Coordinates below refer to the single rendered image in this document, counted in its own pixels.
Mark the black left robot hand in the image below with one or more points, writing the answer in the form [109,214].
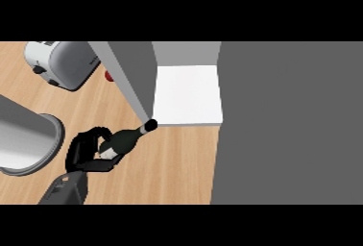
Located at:
[80,153]

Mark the dark green wine bottle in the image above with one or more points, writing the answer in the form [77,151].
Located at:
[121,140]

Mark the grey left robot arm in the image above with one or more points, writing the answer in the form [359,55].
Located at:
[65,189]

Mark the grey cabinet with white interior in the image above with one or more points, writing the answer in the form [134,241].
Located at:
[162,86]

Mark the grey cabinet door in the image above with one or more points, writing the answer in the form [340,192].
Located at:
[288,123]

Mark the large grey cylindrical appliance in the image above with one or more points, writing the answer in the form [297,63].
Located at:
[25,141]

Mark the small red object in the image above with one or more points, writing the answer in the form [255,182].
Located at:
[109,76]

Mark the silver toaster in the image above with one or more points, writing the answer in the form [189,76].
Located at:
[64,63]

